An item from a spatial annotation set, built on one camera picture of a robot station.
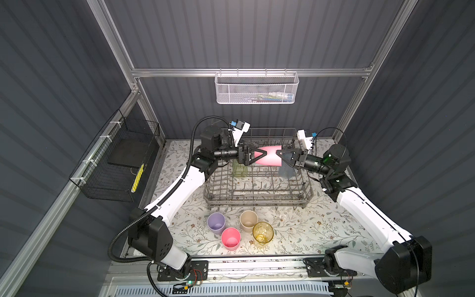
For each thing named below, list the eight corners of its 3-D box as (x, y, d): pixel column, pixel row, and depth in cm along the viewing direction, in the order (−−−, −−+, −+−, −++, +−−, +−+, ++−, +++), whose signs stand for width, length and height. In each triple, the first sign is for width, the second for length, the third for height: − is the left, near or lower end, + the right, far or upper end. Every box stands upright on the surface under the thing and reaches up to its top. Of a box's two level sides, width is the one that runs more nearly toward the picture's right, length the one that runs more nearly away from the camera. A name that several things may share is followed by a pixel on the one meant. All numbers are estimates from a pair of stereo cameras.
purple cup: (208, 237, 84) (204, 229, 76) (212, 219, 89) (209, 211, 81) (222, 238, 83) (220, 231, 75) (225, 221, 89) (223, 212, 81)
